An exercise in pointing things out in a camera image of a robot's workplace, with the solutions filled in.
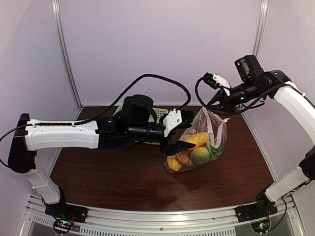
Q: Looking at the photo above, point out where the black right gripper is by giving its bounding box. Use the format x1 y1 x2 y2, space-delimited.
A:
206 78 264 116

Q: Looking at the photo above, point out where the toy red tomato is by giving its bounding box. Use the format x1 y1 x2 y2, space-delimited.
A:
176 151 194 167

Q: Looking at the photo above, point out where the toy yellow lemon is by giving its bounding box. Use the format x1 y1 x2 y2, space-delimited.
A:
167 157 182 171

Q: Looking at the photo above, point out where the toy green yellow mango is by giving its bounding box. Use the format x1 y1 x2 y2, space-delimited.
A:
190 147 210 165

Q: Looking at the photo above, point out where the clear zip top bag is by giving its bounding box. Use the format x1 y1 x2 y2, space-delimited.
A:
164 108 229 173

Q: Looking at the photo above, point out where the toy bok choy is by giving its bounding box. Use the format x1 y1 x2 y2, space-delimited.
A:
208 143 224 161

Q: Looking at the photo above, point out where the green plastic basket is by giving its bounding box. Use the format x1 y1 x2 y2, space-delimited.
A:
113 105 169 145

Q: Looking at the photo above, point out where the toy orange mango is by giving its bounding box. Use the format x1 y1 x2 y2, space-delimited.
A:
185 132 209 149

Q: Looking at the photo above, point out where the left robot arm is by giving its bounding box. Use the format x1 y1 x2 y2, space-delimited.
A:
7 94 195 218

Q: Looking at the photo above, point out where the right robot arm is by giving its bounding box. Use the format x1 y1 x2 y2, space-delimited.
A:
202 55 315 217

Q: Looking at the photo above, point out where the right circuit board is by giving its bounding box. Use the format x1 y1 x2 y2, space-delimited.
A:
250 219 271 235

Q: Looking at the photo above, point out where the circuit board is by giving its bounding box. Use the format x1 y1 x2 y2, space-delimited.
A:
250 219 271 235
53 218 74 235

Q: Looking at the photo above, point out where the left circuit board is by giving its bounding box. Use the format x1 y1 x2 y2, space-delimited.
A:
53 218 74 235

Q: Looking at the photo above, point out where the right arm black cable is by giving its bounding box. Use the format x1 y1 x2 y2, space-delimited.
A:
194 76 266 116

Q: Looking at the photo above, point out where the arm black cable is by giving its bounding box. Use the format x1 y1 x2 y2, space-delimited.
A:
194 76 266 116
0 73 192 168

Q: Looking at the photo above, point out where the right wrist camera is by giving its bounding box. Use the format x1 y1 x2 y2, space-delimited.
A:
202 72 231 96

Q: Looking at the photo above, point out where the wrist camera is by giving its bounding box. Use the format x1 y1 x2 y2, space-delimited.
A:
162 109 182 137
202 72 231 96

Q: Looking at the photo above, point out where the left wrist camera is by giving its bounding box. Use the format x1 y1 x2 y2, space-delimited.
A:
162 109 182 137

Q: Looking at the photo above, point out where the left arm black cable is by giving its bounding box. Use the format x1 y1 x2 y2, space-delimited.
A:
0 73 192 168

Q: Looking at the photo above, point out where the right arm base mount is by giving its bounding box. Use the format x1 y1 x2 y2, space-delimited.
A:
234 203 278 223

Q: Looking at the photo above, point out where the right aluminium frame post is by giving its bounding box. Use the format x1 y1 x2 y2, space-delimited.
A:
252 0 268 57

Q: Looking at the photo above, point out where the aluminium frame post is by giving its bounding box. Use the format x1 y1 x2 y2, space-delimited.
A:
51 0 83 109
252 0 268 57

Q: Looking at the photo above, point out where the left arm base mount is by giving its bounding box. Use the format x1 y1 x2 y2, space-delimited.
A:
45 204 88 223

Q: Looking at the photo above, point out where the front aluminium rail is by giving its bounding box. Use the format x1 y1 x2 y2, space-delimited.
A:
19 194 306 236

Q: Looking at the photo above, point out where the left aluminium frame post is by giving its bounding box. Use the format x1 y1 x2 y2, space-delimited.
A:
51 0 83 109

